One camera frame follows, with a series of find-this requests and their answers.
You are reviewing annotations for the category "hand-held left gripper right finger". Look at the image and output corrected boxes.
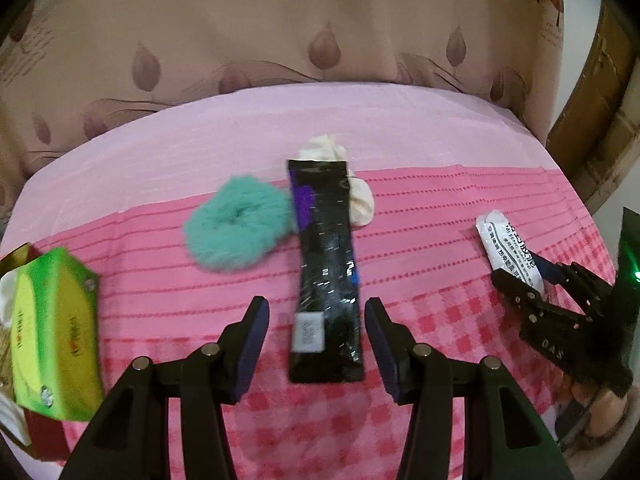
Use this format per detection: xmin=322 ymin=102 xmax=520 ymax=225
xmin=364 ymin=297 xmax=576 ymax=480

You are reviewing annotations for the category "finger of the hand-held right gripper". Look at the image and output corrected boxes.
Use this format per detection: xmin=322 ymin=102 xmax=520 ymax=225
xmin=537 ymin=257 xmax=618 ymax=313
xmin=491 ymin=268 xmax=591 ymax=363

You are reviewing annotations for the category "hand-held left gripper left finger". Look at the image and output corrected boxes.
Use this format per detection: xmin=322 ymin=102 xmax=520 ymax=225
xmin=60 ymin=296 xmax=271 ymax=480

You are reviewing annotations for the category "white packet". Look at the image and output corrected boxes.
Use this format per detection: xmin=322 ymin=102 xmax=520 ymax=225
xmin=475 ymin=210 xmax=548 ymax=297

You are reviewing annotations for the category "black sachet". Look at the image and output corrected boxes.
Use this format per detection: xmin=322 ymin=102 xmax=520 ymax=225
xmin=286 ymin=158 xmax=365 ymax=385

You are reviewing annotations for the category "person's right hand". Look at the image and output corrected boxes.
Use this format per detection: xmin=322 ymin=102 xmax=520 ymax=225
xmin=562 ymin=380 xmax=632 ymax=443

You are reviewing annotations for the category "teal fluffy scrunchie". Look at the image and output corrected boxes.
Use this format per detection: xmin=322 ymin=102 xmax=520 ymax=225
xmin=182 ymin=174 xmax=293 ymax=275

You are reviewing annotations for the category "pink checked cloth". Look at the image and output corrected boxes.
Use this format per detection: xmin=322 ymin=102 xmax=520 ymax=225
xmin=0 ymin=162 xmax=618 ymax=480

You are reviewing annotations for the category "cream scrunchie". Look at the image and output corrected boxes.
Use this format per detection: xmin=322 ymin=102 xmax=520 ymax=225
xmin=297 ymin=133 xmax=375 ymax=227

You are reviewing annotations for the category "wooden cabinet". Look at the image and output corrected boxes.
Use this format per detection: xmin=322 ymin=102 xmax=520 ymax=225
xmin=545 ymin=0 xmax=640 ymax=216

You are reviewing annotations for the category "green tissue pack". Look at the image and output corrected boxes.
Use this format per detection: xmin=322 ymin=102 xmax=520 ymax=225
xmin=0 ymin=246 xmax=105 ymax=422

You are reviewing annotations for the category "light pink table cover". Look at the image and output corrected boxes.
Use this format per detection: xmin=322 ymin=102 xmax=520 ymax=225
xmin=0 ymin=82 xmax=621 ymax=480

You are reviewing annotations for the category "leaf print curtain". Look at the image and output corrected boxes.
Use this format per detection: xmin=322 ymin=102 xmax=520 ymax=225
xmin=0 ymin=0 xmax=566 ymax=186

